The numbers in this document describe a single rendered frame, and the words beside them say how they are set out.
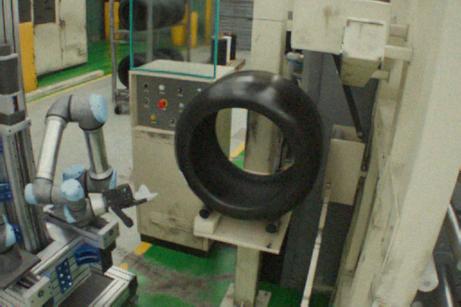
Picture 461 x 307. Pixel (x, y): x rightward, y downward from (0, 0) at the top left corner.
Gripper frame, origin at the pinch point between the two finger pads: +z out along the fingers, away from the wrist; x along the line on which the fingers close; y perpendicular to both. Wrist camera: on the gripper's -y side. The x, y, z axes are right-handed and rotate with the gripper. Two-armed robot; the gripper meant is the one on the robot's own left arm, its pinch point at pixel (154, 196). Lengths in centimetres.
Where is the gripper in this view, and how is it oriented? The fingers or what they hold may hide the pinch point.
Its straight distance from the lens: 155.2
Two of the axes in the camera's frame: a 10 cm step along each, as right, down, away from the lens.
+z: 9.2, -2.3, 3.3
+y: -2.0, -9.7, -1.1
